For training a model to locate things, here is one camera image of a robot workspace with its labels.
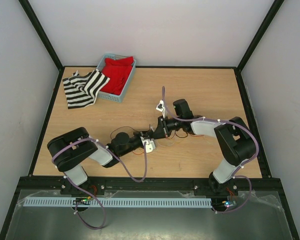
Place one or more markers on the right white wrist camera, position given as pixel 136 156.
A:
pixel 161 108

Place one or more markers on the black aluminium frame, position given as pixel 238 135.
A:
pixel 200 186

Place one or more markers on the left circuit board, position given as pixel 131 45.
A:
pixel 82 201

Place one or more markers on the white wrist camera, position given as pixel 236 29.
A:
pixel 148 145
pixel 161 108

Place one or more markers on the circuit board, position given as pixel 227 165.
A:
pixel 229 203
pixel 82 201

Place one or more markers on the grey slotted cable duct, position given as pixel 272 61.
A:
pixel 121 202

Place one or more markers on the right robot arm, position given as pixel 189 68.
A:
pixel 237 144

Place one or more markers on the right circuit board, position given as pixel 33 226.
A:
pixel 229 203

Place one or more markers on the red cloth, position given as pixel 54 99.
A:
pixel 118 72

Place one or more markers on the blue plastic basket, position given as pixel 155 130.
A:
pixel 111 97

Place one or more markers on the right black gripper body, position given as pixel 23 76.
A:
pixel 173 124

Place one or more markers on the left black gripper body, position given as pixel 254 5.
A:
pixel 135 143

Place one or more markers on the black white striped cloth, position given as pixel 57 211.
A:
pixel 82 91

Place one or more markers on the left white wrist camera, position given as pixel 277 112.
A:
pixel 148 145

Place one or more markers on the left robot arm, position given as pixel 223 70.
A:
pixel 69 150

